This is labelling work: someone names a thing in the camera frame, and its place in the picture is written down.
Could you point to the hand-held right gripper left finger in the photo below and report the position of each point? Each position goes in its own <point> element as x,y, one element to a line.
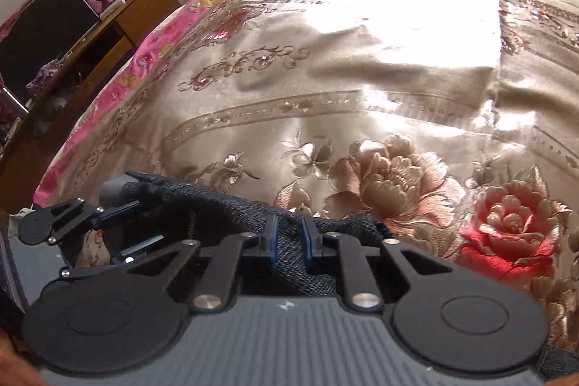
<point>270,243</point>

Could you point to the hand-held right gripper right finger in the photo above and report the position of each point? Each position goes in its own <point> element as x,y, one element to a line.
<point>309,243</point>

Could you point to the black television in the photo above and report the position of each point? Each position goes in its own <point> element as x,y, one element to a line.
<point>45,35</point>

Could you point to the pink printed bed sheet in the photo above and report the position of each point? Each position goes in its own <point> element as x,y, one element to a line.
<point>149,51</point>

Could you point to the purple crumpled cloth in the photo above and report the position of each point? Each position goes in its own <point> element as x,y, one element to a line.
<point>43,76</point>

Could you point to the wooden bedside cabinet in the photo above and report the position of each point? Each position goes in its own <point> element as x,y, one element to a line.
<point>135,17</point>

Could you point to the beige floral embroidered blanket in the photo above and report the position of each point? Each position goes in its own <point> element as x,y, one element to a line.
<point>343,96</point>

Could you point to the dark denim pants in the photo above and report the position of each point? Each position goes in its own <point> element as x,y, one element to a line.
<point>289,273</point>

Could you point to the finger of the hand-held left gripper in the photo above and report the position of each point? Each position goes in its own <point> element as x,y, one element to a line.
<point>118,212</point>
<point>144,244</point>

